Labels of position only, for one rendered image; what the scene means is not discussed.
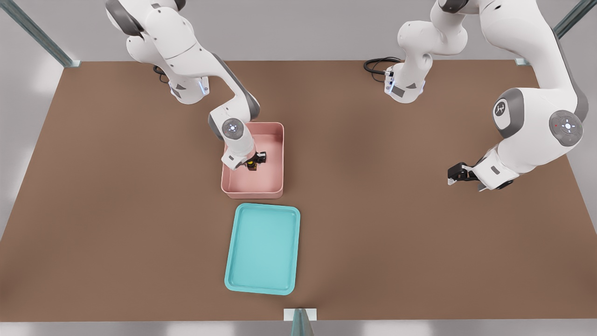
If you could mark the silver frame post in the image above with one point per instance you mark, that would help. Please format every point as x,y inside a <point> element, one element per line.
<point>300,322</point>
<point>35,30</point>
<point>566,21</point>

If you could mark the small yellow black button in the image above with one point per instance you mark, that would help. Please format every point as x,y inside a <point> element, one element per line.
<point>252,166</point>

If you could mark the pale blue-green tray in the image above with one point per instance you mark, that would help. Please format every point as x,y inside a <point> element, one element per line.
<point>263,247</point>

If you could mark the pink plastic box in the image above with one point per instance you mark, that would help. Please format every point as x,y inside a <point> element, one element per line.
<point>273,163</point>

